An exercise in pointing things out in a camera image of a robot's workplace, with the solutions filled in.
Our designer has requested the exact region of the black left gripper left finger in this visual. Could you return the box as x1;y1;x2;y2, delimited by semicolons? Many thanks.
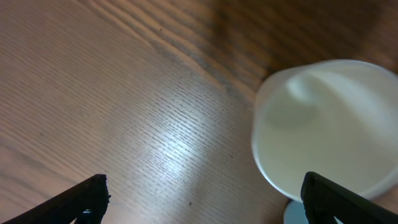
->
4;174;111;224

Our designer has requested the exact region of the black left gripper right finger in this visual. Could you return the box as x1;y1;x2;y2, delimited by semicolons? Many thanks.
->
300;172;397;224

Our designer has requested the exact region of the light blue plastic cup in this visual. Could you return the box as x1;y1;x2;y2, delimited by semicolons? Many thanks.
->
282;199;343;224

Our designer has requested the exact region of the white plastic cup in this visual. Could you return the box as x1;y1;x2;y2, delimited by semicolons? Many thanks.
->
251;60;397;201

